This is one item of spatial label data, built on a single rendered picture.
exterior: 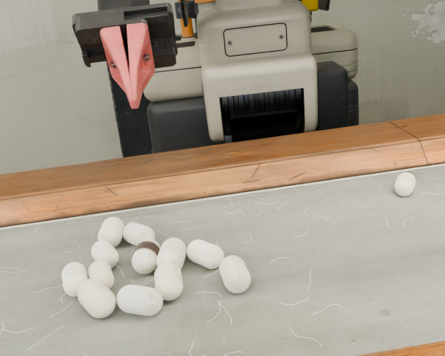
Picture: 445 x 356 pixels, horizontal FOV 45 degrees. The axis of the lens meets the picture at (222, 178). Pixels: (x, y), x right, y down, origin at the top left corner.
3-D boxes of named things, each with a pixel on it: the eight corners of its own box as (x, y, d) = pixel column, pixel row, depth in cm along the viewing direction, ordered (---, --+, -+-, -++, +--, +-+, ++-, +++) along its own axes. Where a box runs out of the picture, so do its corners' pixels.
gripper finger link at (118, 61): (180, 74, 49) (169, 4, 54) (102, 84, 48) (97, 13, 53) (185, 119, 55) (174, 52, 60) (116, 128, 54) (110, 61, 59)
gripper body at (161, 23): (173, 14, 53) (165, -34, 57) (70, 27, 52) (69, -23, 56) (179, 59, 59) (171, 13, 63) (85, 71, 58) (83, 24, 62)
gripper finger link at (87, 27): (154, 78, 49) (145, 8, 53) (75, 88, 48) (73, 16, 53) (162, 122, 55) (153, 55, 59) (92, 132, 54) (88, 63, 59)
